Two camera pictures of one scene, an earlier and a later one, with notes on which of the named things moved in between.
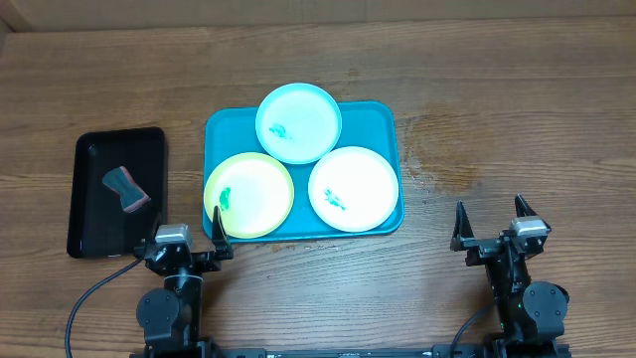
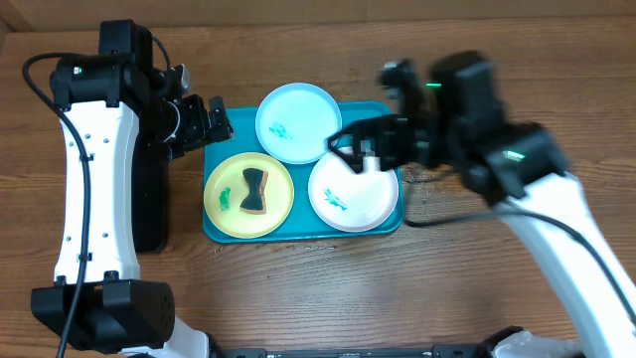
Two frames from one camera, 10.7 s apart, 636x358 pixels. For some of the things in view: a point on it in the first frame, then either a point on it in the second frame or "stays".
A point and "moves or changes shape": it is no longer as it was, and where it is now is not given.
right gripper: (481, 249) to (383, 135)
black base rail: (352, 352) stays
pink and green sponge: (119, 180) moves or changes shape
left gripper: (216, 251) to (192, 114)
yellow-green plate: (252, 193) stays
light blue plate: (298, 123) stays
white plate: (353, 189) stays
